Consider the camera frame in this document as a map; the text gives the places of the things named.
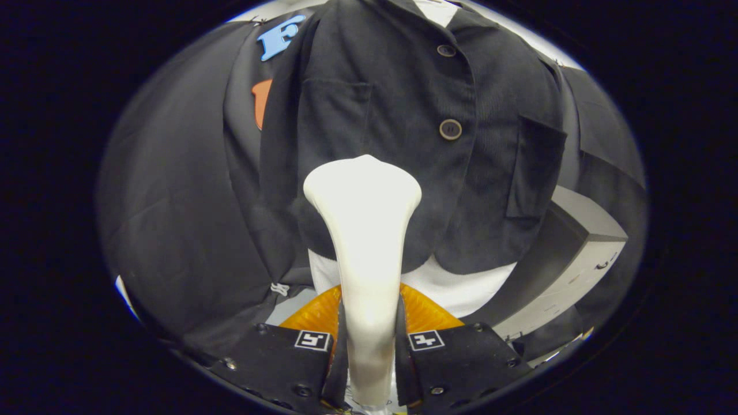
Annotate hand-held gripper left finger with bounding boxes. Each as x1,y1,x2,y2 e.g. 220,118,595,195
210,285,349,413

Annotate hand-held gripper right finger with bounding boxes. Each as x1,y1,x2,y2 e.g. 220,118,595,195
395,282,534,410

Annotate white garment steamer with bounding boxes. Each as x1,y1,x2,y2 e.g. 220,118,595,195
303,154,423,414

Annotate black button jacket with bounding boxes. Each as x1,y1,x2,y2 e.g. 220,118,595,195
222,0,568,284

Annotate grey cabinet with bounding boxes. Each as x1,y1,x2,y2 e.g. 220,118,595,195
461,184,628,342

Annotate black backdrop cloth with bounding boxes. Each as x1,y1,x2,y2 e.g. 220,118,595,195
95,12,649,361

